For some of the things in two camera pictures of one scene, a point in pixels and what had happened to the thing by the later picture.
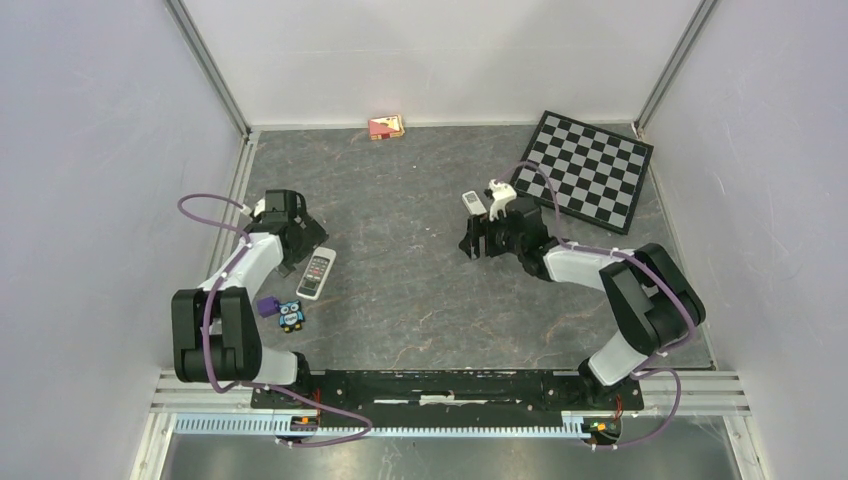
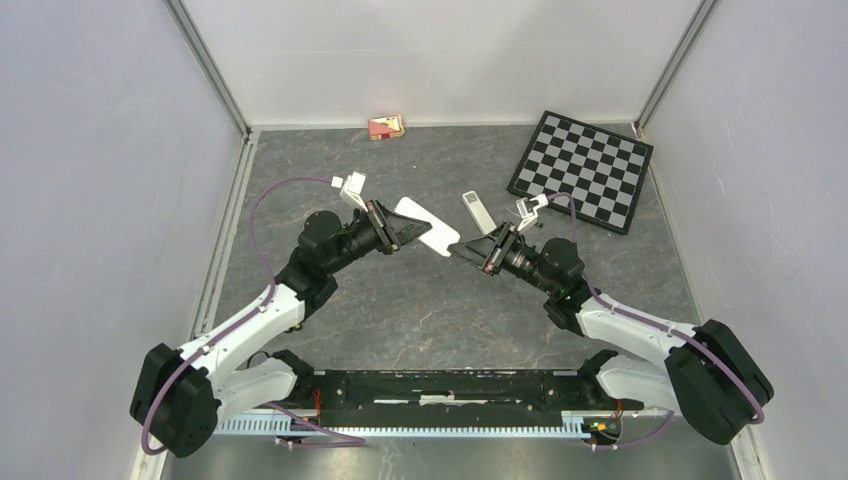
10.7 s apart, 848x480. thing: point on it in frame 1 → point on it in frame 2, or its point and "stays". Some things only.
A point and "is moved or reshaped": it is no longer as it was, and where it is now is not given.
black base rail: [448, 393] stays
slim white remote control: [473, 203] stays
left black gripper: [313, 236] → [389, 227]
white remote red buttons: [315, 274] is moved or reshaped
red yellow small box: [386, 127] stays
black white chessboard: [597, 174] stays
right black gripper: [479, 226] → [489, 251]
